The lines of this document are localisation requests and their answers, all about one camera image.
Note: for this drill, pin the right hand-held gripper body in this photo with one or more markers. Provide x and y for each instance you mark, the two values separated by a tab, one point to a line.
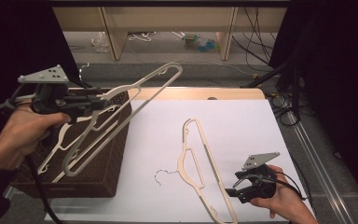
261	186

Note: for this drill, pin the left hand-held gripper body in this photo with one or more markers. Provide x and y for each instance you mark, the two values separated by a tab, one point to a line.
48	93

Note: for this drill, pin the brown wicker basket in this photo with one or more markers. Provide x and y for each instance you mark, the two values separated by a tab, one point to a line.
105	174

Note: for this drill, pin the person's right hand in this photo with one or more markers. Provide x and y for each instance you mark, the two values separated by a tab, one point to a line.
287	199

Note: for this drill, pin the person's left hand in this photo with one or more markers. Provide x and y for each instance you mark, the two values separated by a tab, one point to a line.
21	133

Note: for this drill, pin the white table sheet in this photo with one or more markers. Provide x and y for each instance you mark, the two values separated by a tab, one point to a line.
245	124

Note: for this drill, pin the clear plastic bag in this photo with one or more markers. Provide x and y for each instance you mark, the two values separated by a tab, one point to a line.
99	42

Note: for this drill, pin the black curtain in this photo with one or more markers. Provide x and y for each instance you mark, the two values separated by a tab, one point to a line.
348	77
0	37

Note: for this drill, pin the wooden table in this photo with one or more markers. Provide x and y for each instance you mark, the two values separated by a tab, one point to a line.
199	93

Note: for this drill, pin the black metal stand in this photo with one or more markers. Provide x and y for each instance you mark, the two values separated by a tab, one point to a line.
295	90

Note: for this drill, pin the colourful toy bundle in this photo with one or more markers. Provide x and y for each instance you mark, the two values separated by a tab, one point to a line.
199	43

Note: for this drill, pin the metal floor rail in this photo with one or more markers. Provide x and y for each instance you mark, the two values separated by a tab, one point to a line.
8	193
320	174

